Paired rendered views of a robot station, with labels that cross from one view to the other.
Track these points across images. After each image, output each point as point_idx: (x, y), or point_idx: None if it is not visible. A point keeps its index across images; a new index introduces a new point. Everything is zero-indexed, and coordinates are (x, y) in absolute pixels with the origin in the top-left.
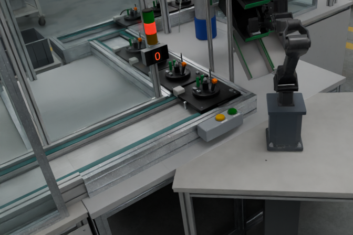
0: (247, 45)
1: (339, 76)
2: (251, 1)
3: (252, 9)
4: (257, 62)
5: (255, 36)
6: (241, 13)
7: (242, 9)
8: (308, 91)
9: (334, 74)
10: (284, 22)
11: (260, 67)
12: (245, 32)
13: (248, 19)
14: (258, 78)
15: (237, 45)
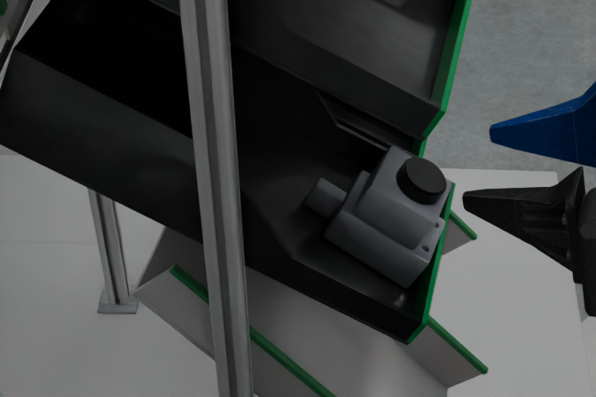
0: (278, 307)
1: (534, 181)
2: (381, 42)
3: (248, 64)
4: (377, 373)
5: (436, 269)
6: (184, 125)
7: (160, 86)
8: (545, 338)
9: (502, 175)
10: None
11: (403, 389)
12: (334, 261)
13: (588, 229)
14: (254, 396)
15: (291, 365)
